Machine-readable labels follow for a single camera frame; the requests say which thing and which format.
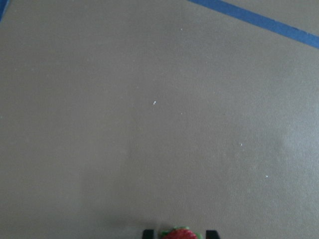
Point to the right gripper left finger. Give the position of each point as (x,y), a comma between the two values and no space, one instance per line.
(148,234)

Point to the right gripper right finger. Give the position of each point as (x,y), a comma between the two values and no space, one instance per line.
(212,234)

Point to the red strawberry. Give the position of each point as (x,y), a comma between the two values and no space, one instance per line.
(180,233)

